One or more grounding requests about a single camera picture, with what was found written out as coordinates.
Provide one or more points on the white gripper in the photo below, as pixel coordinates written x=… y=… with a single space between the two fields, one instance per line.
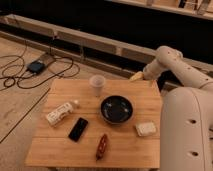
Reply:
x=136 y=76

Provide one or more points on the black eraser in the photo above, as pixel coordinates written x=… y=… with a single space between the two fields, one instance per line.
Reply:
x=78 y=129

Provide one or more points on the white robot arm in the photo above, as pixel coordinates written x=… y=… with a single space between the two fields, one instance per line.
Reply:
x=186 y=114

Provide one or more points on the white sponge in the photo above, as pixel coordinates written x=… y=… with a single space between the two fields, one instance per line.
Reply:
x=145 y=128

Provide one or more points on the long wooden beam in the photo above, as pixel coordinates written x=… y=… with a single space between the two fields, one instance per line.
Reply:
x=130 y=51

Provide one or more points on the black bowl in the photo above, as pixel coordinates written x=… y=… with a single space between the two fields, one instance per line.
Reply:
x=116 y=109

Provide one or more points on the wooden table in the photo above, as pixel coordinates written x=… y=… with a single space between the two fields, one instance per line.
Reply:
x=51 y=146

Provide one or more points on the red brown snack wrapper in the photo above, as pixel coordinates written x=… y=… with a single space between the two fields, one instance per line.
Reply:
x=101 y=147

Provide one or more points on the white plastic bottle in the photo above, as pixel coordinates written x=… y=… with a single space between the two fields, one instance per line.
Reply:
x=55 y=116

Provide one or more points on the blue power adapter box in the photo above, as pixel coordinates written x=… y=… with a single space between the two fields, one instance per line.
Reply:
x=36 y=67

